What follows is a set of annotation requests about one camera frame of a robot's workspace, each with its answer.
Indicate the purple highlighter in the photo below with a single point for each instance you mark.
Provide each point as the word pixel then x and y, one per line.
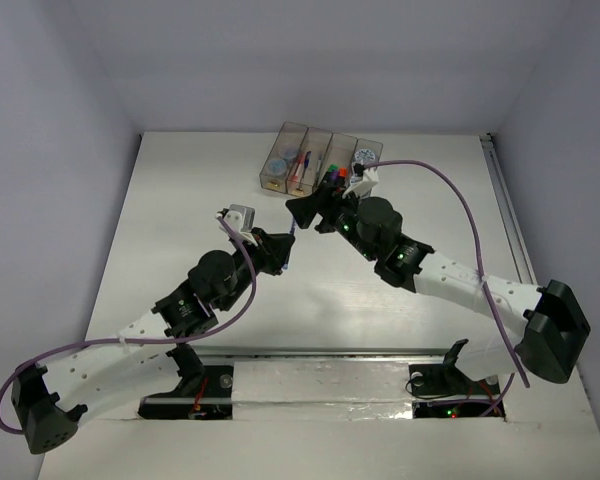
pixel 333 179

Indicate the paperclip jar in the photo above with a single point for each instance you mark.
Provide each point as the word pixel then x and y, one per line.
pixel 276 167
pixel 288 152

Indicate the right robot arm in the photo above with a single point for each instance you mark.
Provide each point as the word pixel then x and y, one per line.
pixel 545 326

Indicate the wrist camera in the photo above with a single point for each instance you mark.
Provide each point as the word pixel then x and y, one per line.
pixel 237 222
pixel 364 177

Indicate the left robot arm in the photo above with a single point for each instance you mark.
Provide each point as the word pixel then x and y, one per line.
pixel 56 392

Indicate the blue capped pen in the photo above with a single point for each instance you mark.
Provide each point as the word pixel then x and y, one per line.
pixel 306 163

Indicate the right aluminium rail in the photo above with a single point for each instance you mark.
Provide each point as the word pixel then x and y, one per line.
pixel 515 235

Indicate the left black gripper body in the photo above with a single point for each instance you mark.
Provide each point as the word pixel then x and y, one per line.
pixel 266 248

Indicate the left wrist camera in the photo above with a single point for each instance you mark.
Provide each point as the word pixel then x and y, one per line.
pixel 237 222

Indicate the clear drawer bin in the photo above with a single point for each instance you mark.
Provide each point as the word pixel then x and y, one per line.
pixel 289 133
pixel 364 143
pixel 339 152
pixel 316 140

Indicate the clear blue pen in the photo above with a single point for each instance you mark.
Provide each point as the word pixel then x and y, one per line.
pixel 292 231

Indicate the pink gel pen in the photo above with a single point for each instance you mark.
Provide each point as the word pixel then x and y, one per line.
pixel 298 169

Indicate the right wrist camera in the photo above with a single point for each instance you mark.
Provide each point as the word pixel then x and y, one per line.
pixel 364 177

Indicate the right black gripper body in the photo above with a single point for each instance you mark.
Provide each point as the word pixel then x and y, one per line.
pixel 341 214

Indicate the foil covered front board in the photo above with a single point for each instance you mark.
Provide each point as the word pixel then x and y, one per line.
pixel 321 390

